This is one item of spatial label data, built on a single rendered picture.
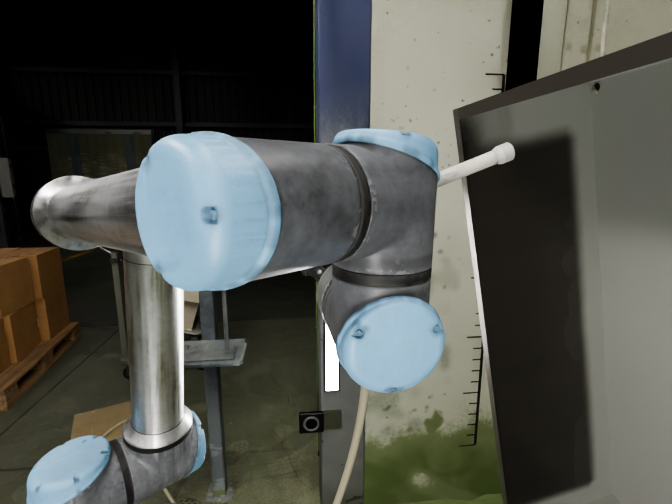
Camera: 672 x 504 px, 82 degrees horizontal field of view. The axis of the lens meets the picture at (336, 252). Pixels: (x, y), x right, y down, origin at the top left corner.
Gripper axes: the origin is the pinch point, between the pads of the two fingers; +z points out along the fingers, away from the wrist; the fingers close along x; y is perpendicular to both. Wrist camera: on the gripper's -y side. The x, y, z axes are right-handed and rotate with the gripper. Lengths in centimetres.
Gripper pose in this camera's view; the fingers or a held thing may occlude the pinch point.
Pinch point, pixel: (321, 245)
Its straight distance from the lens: 66.5
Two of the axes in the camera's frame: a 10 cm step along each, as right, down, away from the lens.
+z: -1.8, -2.1, 9.6
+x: 9.1, -4.1, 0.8
